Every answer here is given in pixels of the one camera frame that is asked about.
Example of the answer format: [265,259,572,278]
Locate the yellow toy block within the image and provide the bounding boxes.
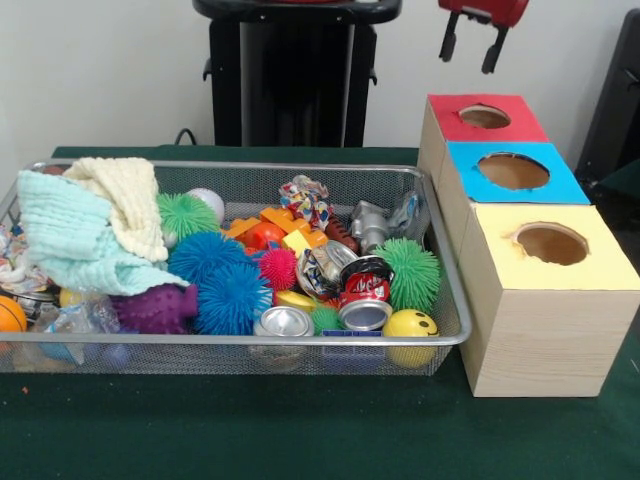
[281,230,314,257]

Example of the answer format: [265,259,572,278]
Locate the yellow smiley ball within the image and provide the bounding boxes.
[383,308,441,366]

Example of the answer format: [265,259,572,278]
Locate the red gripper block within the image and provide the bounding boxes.
[438,0,530,75]

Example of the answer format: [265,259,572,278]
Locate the clear shallow mesh bin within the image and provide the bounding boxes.
[0,160,473,375]

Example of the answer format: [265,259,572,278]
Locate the black stand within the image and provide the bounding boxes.
[575,8,640,186]

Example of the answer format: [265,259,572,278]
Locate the mint green waffle cloth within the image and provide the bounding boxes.
[16,170,190,297]

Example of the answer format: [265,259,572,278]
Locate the small red ball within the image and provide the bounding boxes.
[243,222,287,251]

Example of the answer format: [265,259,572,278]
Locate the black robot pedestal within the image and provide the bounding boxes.
[193,0,403,149]

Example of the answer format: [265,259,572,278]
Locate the green fuzzy toy with eyes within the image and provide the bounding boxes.
[378,238,444,313]

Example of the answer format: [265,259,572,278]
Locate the dark green table cloth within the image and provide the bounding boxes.
[0,145,640,480]

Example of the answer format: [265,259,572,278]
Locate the blue spiky ball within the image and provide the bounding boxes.
[195,263,274,337]
[167,232,250,287]

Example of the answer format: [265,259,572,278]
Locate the black silver drink can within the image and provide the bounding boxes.
[338,256,397,331]

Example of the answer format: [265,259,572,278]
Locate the orange toy building block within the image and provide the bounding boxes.
[225,205,330,250]

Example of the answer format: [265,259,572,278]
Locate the green spiky ball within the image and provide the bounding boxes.
[156,192,222,242]

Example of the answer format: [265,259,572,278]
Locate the red spiky ball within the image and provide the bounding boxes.
[257,247,300,292]

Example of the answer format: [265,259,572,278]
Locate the wooden box with three holes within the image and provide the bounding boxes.
[418,94,640,398]

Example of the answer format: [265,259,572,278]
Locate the cream waffle cloth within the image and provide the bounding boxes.
[62,157,170,264]

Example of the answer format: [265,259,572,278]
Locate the small orange basketball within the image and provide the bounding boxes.
[0,296,28,333]

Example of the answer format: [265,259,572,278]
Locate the purple spiky ball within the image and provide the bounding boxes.
[110,284,200,334]

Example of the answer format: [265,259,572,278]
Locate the small white baseball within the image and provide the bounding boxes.
[188,188,227,224]

